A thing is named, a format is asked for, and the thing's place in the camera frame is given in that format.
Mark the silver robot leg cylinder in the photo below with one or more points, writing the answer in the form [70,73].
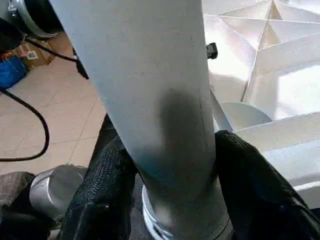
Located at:
[57,187]

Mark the white plastic table leg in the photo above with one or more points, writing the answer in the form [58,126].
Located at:
[150,75]

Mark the brown cardboard box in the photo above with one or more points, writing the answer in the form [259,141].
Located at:
[35,54]

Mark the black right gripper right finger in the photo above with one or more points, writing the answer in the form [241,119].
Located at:
[265,200]

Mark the white plastic table top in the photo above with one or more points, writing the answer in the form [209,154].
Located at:
[280,75]

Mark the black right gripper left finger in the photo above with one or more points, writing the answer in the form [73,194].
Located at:
[100,200]

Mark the blue cloth bundle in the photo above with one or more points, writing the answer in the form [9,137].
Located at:
[12,72]

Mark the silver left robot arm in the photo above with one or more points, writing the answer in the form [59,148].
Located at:
[30,17]

